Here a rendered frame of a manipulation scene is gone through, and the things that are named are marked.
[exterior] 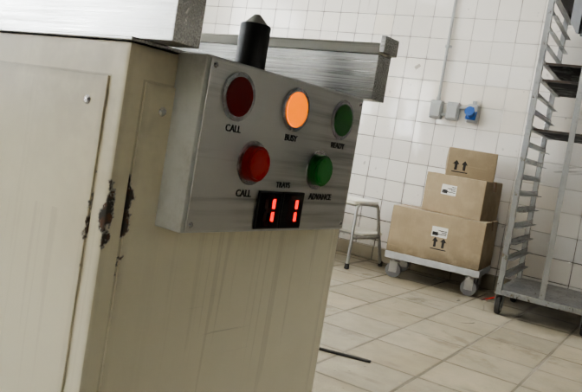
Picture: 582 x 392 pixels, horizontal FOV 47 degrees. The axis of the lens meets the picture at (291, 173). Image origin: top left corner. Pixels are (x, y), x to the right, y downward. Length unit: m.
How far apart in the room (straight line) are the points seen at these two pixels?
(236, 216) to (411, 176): 4.36
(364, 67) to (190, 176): 0.28
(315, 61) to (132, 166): 0.31
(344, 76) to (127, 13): 0.29
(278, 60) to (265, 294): 0.28
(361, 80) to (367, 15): 4.51
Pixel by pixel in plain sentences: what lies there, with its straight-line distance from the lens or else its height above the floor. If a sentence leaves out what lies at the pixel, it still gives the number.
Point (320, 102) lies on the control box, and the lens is 0.64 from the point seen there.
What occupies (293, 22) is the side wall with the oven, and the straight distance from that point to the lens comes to 5.54.
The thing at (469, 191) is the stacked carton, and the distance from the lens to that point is 4.35.
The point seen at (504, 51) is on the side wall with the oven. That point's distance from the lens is 4.82.
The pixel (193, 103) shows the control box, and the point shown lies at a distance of 0.52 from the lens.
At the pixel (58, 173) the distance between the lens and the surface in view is 0.56.
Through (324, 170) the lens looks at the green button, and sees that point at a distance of 0.65.
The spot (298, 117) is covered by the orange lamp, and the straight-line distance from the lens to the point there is 0.61.
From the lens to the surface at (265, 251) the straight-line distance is 0.66.
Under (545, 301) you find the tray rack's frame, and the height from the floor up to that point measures 0.14.
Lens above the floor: 0.79
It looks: 3 degrees down
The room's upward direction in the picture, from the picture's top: 9 degrees clockwise
